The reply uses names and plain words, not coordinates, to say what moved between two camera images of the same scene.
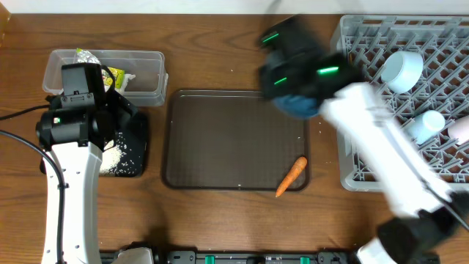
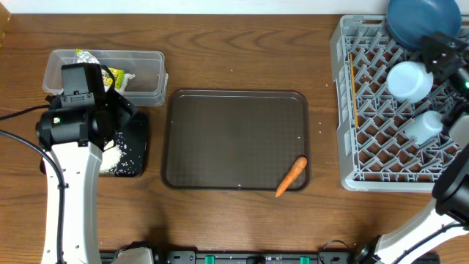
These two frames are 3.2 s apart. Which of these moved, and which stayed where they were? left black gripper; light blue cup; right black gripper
Moved: right black gripper
Stayed: light blue cup; left black gripper
